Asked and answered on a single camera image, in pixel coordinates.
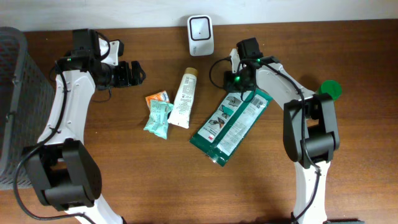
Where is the mint green tissue packet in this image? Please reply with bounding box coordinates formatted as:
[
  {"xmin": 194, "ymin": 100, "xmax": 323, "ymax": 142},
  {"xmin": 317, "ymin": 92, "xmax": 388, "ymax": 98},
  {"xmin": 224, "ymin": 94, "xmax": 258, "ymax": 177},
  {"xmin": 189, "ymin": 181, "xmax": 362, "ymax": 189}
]
[{"xmin": 144, "ymin": 100, "xmax": 174, "ymax": 139}]

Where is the green wipes packet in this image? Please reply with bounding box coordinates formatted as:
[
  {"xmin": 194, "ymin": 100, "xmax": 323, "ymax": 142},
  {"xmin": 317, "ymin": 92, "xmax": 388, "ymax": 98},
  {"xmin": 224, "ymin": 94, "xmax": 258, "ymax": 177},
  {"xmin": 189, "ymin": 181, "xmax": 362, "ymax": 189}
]
[{"xmin": 190, "ymin": 90, "xmax": 272, "ymax": 167}]

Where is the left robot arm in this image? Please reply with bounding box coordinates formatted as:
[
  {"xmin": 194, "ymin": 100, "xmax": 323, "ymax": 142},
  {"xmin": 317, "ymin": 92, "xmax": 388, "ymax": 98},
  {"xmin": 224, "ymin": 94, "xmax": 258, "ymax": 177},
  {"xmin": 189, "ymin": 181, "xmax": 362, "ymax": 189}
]
[{"xmin": 18, "ymin": 51, "xmax": 146, "ymax": 223}]

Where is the small orange packet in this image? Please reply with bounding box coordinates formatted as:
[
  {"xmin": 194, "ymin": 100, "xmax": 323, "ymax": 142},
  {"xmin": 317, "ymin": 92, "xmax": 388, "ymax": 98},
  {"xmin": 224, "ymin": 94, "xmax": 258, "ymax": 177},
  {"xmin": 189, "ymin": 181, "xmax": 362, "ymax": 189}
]
[{"xmin": 145, "ymin": 91, "xmax": 170, "ymax": 109}]

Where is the white barcode scanner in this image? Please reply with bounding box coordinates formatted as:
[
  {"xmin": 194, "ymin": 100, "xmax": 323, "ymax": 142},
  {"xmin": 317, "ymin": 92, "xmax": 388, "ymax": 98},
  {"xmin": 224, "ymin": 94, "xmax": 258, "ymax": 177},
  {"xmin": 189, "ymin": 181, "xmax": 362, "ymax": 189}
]
[{"xmin": 187, "ymin": 15, "xmax": 215, "ymax": 57}]

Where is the white cream tube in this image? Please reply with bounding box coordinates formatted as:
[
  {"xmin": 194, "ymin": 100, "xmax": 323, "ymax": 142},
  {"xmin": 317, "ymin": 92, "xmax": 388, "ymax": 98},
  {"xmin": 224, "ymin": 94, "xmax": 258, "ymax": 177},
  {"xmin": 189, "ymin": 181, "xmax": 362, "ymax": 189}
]
[{"xmin": 168, "ymin": 67, "xmax": 198, "ymax": 129}]

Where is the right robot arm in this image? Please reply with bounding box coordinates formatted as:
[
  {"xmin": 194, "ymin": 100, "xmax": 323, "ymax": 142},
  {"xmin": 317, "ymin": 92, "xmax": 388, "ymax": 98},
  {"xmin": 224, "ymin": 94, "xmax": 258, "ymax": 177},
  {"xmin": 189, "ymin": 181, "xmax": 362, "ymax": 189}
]
[{"xmin": 224, "ymin": 55, "xmax": 340, "ymax": 224}]

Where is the green lid jar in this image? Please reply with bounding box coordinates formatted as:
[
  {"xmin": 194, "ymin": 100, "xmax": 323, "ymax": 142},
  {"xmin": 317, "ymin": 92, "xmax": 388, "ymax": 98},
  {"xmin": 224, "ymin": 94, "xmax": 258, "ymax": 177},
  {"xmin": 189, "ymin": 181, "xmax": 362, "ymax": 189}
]
[{"xmin": 317, "ymin": 80, "xmax": 343, "ymax": 101}]

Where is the grey plastic mesh basket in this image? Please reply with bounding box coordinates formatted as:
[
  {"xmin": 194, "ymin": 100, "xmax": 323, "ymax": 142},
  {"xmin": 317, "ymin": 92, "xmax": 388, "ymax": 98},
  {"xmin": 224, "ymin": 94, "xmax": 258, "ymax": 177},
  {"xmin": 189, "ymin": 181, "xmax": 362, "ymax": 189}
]
[{"xmin": 1, "ymin": 27, "xmax": 55, "ymax": 190}]

